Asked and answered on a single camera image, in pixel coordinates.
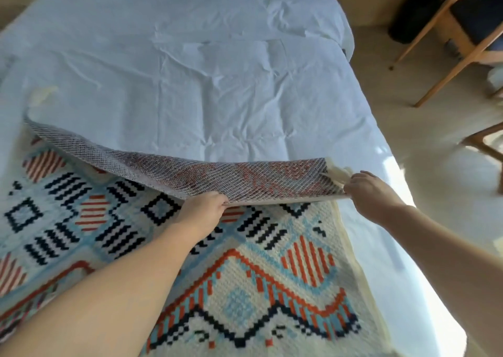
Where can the white bed sheet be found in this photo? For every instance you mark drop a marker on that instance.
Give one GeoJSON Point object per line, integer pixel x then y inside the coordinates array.
{"type": "Point", "coordinates": [212, 77]}

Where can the person's left hand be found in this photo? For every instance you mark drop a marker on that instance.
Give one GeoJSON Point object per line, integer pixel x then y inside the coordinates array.
{"type": "Point", "coordinates": [202, 213]}

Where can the person's right hand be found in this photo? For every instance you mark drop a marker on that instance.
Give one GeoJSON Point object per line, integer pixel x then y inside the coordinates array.
{"type": "Point", "coordinates": [369, 199]}

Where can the dark blue chair cushion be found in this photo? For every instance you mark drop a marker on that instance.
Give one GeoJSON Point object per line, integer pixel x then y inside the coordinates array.
{"type": "Point", "coordinates": [479, 14]}

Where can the patterned woven rug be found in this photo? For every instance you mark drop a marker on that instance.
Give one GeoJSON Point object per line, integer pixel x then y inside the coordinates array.
{"type": "Point", "coordinates": [188, 242]}

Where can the person's right forearm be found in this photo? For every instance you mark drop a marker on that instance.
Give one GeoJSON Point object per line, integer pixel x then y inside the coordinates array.
{"type": "Point", "coordinates": [448, 258]}

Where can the person's left fingers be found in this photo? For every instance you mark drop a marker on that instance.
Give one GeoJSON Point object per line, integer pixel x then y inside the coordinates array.
{"type": "Point", "coordinates": [221, 201]}

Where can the person's left forearm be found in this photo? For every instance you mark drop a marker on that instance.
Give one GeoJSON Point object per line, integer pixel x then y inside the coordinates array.
{"type": "Point", "coordinates": [102, 294]}

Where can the black bag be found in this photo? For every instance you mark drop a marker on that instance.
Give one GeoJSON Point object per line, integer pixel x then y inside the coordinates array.
{"type": "Point", "coordinates": [414, 16]}

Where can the wooden furniture leg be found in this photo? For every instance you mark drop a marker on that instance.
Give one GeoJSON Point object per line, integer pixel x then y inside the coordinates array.
{"type": "Point", "coordinates": [485, 148]}

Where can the person's right fingers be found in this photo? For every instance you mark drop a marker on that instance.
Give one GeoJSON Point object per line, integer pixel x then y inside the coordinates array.
{"type": "Point", "coordinates": [355, 179]}

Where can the wooden chair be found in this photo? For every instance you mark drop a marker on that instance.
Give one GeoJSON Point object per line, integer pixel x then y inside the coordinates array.
{"type": "Point", "coordinates": [456, 30]}

